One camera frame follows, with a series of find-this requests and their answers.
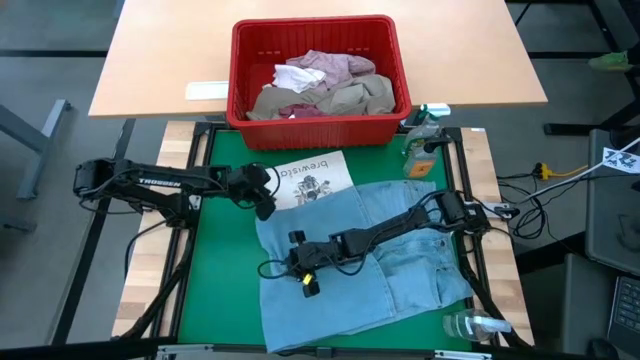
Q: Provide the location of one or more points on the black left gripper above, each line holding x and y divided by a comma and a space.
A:
250, 185

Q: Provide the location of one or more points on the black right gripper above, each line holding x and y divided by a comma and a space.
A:
320, 255

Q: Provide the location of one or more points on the light blue denim jeans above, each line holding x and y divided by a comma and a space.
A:
325, 315

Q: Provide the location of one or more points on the white printed tote bag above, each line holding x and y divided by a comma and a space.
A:
320, 170

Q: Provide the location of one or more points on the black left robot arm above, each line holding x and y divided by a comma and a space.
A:
160, 182

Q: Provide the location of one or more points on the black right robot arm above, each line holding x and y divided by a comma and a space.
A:
400, 222

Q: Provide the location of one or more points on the red plastic laundry basket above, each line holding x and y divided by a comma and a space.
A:
320, 135

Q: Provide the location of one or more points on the green table mat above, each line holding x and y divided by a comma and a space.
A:
220, 275

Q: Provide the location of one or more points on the white label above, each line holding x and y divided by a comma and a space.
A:
207, 90

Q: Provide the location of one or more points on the white garment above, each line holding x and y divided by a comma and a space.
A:
297, 79

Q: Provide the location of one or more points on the beige garment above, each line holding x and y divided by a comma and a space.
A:
365, 95

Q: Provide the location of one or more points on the pink garment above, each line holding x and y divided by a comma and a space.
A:
335, 65

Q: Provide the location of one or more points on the spray bottle with orange label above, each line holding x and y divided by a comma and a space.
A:
420, 150

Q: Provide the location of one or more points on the clear empty plastic bottle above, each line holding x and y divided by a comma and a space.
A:
465, 325

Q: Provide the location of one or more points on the light wooden desk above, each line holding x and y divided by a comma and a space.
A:
150, 50

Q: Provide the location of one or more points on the white power strip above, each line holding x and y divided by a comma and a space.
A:
500, 211

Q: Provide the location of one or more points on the grey metal table leg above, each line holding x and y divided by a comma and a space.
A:
35, 145

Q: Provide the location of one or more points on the grey furniture panel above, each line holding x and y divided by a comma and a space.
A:
610, 220

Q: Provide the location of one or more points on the black computer mouse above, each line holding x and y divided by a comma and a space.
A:
602, 350

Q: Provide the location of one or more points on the laptop keyboard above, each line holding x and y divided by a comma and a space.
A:
627, 310

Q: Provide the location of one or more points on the white printed paper tag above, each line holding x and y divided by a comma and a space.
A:
620, 160

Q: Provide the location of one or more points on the light green shoe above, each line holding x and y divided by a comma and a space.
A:
612, 61

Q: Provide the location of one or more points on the black metal table frame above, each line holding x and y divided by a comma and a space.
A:
454, 170

